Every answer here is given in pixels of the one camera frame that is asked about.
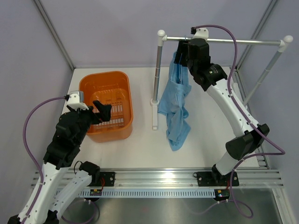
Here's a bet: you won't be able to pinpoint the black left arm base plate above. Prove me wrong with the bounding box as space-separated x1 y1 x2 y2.
89 172 115 187

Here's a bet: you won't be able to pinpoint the light blue shorts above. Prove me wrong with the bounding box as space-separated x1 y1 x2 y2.
158 53 192 151

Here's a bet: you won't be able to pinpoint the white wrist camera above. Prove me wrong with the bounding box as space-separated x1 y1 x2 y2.
191 27 209 41
66 91 89 111

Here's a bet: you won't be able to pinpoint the orange plastic basket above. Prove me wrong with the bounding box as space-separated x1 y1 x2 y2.
79 71 133 143

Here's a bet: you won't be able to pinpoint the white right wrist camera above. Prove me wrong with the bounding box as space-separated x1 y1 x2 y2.
191 27 209 41

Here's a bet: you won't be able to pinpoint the blue wire hanger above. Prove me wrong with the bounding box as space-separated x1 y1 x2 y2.
178 37 186 84

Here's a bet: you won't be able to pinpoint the aluminium mounting rail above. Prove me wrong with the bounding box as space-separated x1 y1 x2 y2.
101 169 284 189

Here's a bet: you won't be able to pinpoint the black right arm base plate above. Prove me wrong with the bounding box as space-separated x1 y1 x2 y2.
193 171 240 187

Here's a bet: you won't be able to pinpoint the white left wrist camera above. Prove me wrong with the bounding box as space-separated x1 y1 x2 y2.
66 91 89 111

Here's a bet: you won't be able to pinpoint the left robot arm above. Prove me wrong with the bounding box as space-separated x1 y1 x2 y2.
8 100 112 224

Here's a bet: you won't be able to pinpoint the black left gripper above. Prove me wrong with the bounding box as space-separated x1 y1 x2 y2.
68 100 111 145

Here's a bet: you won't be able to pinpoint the white slotted cable duct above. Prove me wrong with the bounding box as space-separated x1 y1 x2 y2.
78 189 215 198

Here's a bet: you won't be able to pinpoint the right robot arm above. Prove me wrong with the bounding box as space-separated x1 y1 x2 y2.
174 38 270 186

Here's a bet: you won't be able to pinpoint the silver clothes rack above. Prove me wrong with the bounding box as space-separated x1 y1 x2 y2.
150 30 293 130

